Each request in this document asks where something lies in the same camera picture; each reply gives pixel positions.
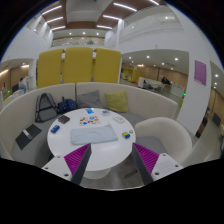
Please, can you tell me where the blue card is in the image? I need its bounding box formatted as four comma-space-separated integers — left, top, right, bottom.
85, 108, 94, 114

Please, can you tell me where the small blue box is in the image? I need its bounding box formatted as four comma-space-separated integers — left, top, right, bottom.
50, 125, 60, 134

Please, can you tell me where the white armchair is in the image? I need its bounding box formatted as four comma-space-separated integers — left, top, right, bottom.
134, 117, 192, 164

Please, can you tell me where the purple wall poster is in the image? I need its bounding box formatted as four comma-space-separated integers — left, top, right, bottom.
194, 61, 207, 85

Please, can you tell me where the grey mesh backpack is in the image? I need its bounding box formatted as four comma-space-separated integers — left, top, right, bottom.
35, 93, 59, 123

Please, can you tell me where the dark laptop on sofa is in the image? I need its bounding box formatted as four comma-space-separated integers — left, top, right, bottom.
16, 124, 42, 150

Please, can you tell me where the curved beige sofa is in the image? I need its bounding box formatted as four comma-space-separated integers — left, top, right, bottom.
0, 82, 179, 168

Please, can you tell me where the dark blue bag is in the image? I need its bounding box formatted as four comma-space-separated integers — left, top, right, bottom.
58, 98, 77, 113

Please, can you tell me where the black wallet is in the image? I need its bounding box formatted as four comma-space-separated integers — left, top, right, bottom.
58, 115, 70, 124

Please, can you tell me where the grey cushion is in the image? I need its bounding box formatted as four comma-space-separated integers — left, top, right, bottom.
77, 90, 103, 108

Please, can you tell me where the yellow and blue toy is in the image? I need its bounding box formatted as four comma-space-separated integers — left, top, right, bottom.
122, 132, 130, 139

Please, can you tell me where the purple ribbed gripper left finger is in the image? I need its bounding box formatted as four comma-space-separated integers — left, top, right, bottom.
41, 143, 92, 186

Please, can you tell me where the white booklet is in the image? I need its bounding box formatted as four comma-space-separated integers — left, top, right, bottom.
113, 115, 125, 124

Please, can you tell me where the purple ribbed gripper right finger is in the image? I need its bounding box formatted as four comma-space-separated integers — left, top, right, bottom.
131, 142, 184, 186

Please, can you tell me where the colourful sticker sheet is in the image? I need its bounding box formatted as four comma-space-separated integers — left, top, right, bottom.
79, 115, 100, 126

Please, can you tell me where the right yellow panel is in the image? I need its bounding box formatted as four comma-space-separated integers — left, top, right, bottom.
94, 48, 121, 83

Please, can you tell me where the small white-blue card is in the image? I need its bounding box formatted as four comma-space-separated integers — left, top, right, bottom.
101, 110, 111, 116

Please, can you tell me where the round white table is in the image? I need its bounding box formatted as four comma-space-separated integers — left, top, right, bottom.
47, 108, 136, 179

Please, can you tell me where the yellow-green cushion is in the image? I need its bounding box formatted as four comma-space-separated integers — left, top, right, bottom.
105, 91, 128, 113

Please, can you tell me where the person in background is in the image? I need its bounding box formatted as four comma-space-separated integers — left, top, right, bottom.
18, 78, 27, 94

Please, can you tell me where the middle yellow panel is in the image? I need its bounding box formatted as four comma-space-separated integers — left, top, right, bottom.
63, 47, 93, 83

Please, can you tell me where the light blue towel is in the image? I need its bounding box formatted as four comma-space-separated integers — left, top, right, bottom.
70, 124, 118, 145

